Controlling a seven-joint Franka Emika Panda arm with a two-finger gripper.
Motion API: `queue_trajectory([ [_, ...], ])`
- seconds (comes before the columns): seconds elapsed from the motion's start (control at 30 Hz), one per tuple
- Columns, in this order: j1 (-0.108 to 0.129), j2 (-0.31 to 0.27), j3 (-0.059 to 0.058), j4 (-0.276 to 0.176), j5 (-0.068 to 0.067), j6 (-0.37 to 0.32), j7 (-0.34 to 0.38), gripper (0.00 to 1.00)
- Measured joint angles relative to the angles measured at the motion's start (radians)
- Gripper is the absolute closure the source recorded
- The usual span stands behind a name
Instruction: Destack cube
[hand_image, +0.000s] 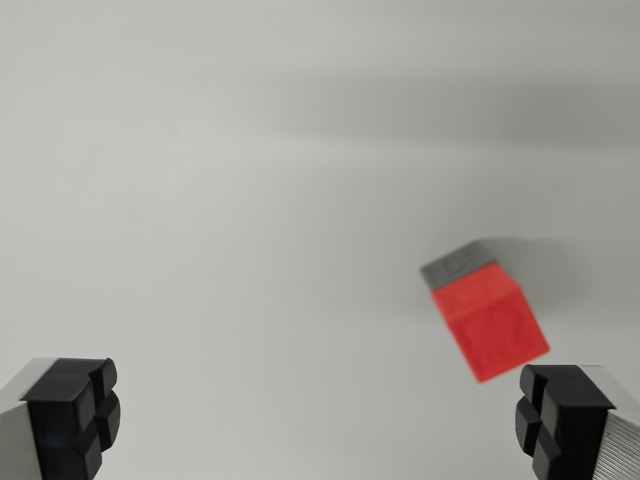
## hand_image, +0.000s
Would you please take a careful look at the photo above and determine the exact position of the black-tipped silver gripper right finger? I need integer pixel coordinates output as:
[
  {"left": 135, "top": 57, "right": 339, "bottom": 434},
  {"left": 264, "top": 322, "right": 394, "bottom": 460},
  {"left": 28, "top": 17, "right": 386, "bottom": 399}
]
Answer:
[{"left": 513, "top": 363, "right": 640, "bottom": 480}]

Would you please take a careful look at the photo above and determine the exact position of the black-tipped silver gripper left finger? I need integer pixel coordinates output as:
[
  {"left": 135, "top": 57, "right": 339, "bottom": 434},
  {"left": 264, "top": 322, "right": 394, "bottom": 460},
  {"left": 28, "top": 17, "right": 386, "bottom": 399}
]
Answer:
[{"left": 0, "top": 356, "right": 122, "bottom": 480}]

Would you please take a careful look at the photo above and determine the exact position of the red embossed cube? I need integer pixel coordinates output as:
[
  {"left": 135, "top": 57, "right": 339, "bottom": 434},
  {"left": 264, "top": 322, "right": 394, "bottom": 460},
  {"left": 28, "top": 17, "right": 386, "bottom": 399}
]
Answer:
[{"left": 429, "top": 264, "right": 551, "bottom": 385}]

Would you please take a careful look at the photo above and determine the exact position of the grey embossed cube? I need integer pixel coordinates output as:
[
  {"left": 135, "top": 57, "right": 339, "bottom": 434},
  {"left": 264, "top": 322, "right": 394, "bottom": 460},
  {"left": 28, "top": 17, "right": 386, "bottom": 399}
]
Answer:
[{"left": 419, "top": 238, "right": 504, "bottom": 291}]

